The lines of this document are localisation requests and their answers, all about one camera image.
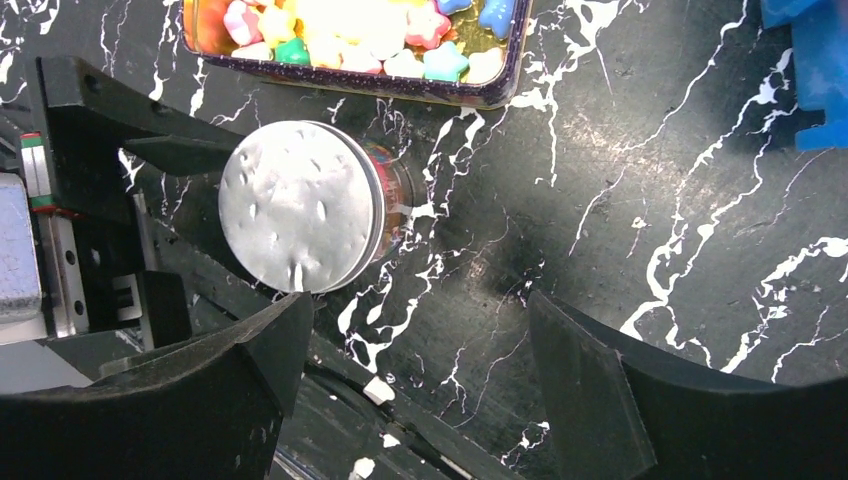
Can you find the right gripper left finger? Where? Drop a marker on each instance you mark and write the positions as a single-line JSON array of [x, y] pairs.
[[208, 408]]

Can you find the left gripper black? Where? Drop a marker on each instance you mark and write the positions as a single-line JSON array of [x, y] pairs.
[[97, 258]]

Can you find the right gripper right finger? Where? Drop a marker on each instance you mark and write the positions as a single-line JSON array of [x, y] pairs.
[[619, 408]]

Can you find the white round jar lid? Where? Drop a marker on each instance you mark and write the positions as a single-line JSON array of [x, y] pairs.
[[302, 207]]

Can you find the clear plastic jar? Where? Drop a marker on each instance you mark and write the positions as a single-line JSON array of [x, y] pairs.
[[402, 191]]

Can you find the tin tray of star candies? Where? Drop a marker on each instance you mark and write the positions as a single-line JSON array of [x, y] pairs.
[[464, 53]]

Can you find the blue bin of lollipops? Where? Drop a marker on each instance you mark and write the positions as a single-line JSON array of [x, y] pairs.
[[819, 42]]

